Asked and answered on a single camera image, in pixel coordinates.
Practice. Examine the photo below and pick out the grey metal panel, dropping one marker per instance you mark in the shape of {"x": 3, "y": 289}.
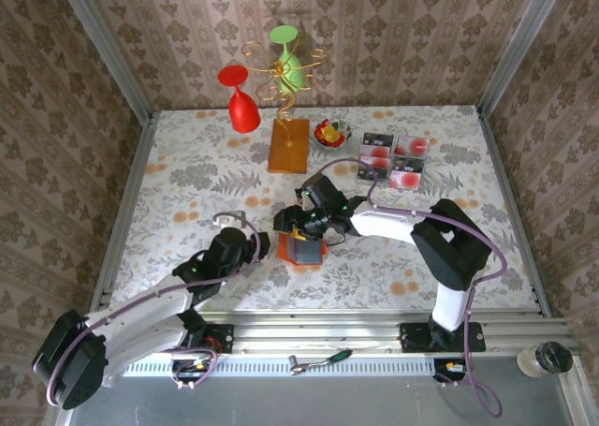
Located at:
{"x": 304, "y": 402}

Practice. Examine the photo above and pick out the leaf pattern ceramic bowl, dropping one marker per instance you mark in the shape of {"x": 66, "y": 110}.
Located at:
{"x": 347, "y": 128}

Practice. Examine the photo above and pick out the clear acrylic card stand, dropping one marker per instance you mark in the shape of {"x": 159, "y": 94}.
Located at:
{"x": 393, "y": 151}

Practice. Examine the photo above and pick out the red plastic wine glass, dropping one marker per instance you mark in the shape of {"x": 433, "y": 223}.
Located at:
{"x": 243, "y": 112}

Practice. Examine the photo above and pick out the black VIP card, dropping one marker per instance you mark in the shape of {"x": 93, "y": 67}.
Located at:
{"x": 372, "y": 174}
{"x": 378, "y": 140}
{"x": 408, "y": 165}

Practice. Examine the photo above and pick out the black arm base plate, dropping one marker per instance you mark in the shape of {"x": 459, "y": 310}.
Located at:
{"x": 416, "y": 337}
{"x": 220, "y": 339}

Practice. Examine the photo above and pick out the floral tablecloth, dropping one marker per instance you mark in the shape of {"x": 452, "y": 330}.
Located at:
{"x": 210, "y": 140}

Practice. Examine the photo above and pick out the wooden rack base block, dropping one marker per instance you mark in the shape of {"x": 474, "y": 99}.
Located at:
{"x": 281, "y": 159}

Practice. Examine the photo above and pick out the red yellow wrapped candies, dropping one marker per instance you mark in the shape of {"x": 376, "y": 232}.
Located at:
{"x": 330, "y": 133}

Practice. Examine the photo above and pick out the aluminium frame side rail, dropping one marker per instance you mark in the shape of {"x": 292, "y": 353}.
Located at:
{"x": 513, "y": 210}
{"x": 126, "y": 210}

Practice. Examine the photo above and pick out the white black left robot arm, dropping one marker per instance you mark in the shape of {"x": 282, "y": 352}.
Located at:
{"x": 140, "y": 332}

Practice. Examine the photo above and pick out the wide aluminium base rail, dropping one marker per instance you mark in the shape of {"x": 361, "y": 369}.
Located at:
{"x": 327, "y": 327}

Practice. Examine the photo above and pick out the green plastic wine glass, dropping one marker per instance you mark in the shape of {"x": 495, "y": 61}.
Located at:
{"x": 290, "y": 70}

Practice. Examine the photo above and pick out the aluminium frame post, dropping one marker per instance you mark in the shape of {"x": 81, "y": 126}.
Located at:
{"x": 524, "y": 42}
{"x": 103, "y": 47}

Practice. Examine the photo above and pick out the orange card holder wallet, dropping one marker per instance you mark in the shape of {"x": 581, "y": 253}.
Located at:
{"x": 285, "y": 253}

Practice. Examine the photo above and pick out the white card with red circles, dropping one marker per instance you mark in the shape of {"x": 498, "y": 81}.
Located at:
{"x": 414, "y": 146}
{"x": 374, "y": 162}
{"x": 380, "y": 151}
{"x": 407, "y": 180}

